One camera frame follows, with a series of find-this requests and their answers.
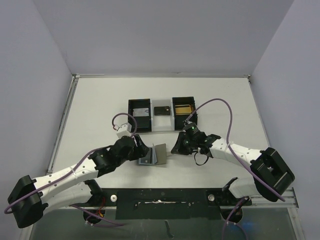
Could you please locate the grey card holder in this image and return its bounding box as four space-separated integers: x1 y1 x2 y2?
137 143 171 166

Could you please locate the black white sorting tray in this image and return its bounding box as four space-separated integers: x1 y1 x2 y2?
127 96 196 133

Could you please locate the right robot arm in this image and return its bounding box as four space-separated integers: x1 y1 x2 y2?
171 122 295 205

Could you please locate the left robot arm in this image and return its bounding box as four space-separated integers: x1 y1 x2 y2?
4 135 150 229

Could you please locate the gold card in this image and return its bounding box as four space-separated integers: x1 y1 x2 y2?
175 104 193 116

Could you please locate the black card in tray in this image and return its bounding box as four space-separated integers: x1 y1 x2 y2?
153 106 171 116

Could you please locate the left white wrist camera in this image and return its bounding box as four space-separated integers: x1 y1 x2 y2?
116 122 132 139

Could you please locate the black loop cable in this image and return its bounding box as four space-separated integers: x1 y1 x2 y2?
194 148 212 166

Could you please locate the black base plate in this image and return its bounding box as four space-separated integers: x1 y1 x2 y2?
72 187 252 221

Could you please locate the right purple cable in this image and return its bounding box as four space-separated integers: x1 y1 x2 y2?
186 98 287 240

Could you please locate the purple cable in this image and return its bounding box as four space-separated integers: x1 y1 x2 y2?
4 112 138 228
186 98 287 240

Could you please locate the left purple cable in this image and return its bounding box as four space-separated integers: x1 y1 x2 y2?
4 112 138 228

